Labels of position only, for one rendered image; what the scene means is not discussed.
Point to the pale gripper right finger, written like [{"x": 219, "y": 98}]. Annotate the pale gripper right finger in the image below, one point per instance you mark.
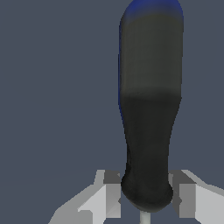
[{"x": 192, "y": 201}]

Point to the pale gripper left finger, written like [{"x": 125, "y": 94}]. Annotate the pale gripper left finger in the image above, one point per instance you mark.
[{"x": 96, "y": 201}]

